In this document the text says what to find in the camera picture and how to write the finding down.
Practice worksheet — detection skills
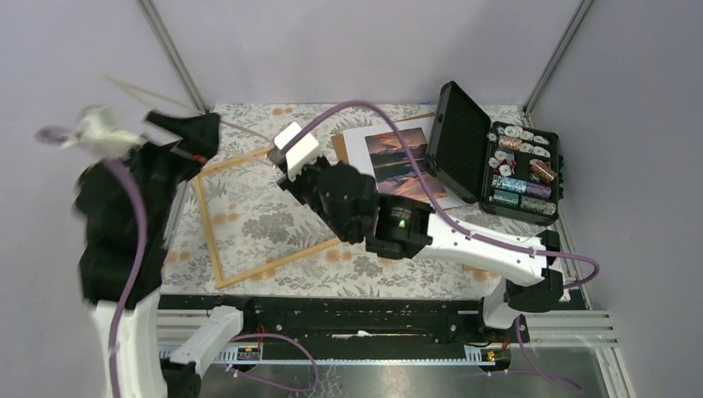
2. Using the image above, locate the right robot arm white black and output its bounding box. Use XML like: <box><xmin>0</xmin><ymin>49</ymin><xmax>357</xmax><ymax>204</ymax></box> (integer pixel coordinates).
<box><xmin>274</xmin><ymin>156</ymin><xmax>564</xmax><ymax>342</ymax></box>

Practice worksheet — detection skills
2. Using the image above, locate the brown frame backing board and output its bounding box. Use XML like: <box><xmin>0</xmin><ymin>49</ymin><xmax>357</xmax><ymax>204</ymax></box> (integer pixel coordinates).
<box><xmin>331</xmin><ymin>112</ymin><xmax>435</xmax><ymax>163</ymax></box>

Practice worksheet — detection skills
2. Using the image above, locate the floral patterned table mat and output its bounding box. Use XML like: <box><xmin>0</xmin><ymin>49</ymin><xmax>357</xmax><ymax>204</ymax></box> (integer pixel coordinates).
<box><xmin>158</xmin><ymin>103</ymin><xmax>572</xmax><ymax>302</ymax></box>

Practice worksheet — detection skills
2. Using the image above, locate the light wooden picture frame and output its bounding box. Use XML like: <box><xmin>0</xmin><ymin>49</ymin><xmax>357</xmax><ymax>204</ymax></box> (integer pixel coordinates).
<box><xmin>192</xmin><ymin>147</ymin><xmax>340</xmax><ymax>289</ymax></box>

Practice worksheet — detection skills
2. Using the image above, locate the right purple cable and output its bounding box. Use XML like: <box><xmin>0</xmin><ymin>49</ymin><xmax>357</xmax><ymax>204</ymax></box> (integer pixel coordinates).
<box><xmin>285</xmin><ymin>99</ymin><xmax>601</xmax><ymax>394</ymax></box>

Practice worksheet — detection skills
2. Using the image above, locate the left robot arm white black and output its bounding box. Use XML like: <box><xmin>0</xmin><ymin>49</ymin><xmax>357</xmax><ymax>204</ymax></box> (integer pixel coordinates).
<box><xmin>68</xmin><ymin>106</ymin><xmax>258</xmax><ymax>397</ymax></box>

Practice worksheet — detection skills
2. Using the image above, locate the sunset landscape photo print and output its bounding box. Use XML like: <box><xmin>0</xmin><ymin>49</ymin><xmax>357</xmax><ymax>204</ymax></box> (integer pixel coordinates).
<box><xmin>342</xmin><ymin>116</ymin><xmax>465</xmax><ymax>209</ymax></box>

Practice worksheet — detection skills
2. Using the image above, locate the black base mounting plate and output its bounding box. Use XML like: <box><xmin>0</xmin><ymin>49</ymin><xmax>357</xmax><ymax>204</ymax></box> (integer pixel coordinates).
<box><xmin>158</xmin><ymin>294</ymin><xmax>530</xmax><ymax>344</ymax></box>

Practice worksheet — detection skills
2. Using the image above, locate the cream photo mat board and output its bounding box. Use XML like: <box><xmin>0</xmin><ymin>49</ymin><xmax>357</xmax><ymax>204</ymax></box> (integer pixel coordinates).
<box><xmin>102</xmin><ymin>74</ymin><xmax>203</xmax><ymax>114</ymax></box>

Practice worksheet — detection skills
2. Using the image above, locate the open black chip case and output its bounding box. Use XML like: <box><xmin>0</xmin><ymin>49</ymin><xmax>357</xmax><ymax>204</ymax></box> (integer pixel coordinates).
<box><xmin>424</xmin><ymin>81</ymin><xmax>563</xmax><ymax>226</ymax></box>

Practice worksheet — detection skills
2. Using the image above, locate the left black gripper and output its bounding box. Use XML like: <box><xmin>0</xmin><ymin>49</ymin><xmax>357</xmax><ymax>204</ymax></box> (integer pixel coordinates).
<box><xmin>119</xmin><ymin>108</ymin><xmax>222</xmax><ymax>235</ymax></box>

